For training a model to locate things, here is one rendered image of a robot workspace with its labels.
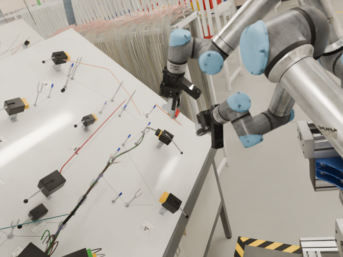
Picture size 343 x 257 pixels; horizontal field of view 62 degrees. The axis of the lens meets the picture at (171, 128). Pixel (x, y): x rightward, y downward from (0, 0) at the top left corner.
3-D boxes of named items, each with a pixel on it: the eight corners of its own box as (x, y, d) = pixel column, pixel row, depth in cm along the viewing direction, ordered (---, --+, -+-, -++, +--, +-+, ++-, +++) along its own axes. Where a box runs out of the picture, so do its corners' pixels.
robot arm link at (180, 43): (194, 37, 97) (169, 35, 97) (189, 66, 105) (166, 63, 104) (193, 28, 103) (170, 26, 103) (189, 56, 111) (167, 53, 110)
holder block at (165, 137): (167, 145, 135) (171, 141, 133) (157, 139, 135) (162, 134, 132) (170, 139, 138) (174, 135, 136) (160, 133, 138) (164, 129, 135)
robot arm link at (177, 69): (189, 57, 110) (184, 67, 104) (187, 68, 113) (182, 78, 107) (170, 53, 111) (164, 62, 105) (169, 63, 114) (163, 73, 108)
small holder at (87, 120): (68, 128, 119) (72, 119, 114) (86, 122, 126) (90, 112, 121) (74, 137, 118) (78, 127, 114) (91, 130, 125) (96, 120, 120)
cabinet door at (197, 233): (222, 200, 185) (211, 153, 166) (197, 280, 145) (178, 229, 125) (218, 200, 187) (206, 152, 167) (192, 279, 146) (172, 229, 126)
